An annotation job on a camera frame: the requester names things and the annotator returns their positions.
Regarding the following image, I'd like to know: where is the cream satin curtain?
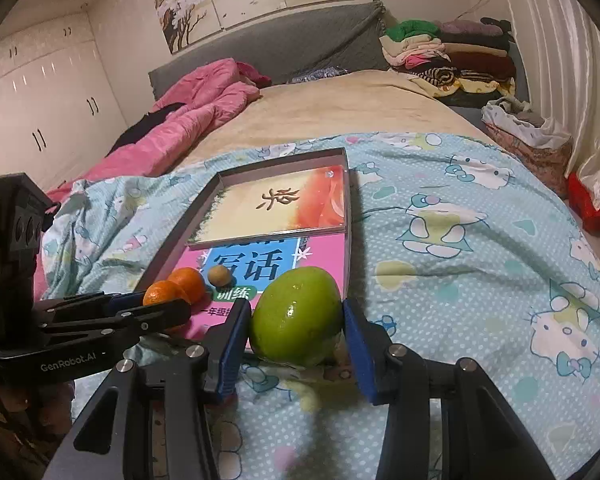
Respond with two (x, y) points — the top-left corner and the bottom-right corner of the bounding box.
(495, 0), (600, 211)

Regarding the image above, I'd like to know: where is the large green fruit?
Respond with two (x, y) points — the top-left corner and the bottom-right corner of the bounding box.
(249, 267), (343, 366)

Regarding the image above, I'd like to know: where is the orange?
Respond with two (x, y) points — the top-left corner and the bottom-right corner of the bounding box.
(142, 280), (181, 337)
(169, 267), (207, 306)

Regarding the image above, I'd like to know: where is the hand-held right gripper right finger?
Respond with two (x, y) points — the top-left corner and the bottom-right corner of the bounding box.
(342, 299), (556, 480)

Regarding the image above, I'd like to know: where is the basket with white liner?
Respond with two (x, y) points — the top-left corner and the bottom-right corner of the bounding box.
(481, 97), (573, 201)

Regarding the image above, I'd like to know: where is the grey headboard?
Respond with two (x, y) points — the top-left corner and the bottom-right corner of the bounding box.
(148, 0), (396, 103)

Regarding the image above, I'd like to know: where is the shallow cardboard box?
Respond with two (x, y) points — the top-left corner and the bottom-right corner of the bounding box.
(132, 147), (353, 311)

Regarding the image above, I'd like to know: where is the pink book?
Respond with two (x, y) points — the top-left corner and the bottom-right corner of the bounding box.
(172, 234), (348, 353)

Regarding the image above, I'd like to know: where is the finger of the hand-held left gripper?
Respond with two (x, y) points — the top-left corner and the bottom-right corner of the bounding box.
(37, 299), (193, 356)
(35, 291), (153, 328)

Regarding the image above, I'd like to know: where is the pink quilt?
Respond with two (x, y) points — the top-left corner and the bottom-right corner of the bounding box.
(32, 58), (261, 301)

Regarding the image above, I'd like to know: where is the cream and orange book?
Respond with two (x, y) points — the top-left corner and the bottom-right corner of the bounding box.
(186, 165), (348, 251)

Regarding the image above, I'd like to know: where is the beige bed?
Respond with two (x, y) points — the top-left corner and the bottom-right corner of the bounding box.
(180, 70), (501, 166)

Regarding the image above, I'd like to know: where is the black garment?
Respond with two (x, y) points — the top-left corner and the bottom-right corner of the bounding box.
(105, 102), (186, 158)

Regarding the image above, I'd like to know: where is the white wardrobe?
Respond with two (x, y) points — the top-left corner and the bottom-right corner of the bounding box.
(0, 10), (128, 196)

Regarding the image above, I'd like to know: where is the red bag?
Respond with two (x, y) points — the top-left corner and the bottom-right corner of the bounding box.
(566, 172), (600, 233)

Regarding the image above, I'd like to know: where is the dark patterned pillow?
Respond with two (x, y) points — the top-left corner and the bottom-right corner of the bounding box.
(287, 66), (353, 84)

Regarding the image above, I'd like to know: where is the stack of folded clothes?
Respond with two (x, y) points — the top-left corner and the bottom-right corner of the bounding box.
(379, 17), (518, 101)

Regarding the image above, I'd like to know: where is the blue cartoon printed blanket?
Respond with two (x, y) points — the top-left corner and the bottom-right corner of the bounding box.
(40, 131), (600, 480)

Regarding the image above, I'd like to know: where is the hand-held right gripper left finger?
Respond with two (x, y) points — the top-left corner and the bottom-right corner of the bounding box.
(42, 299), (253, 480)

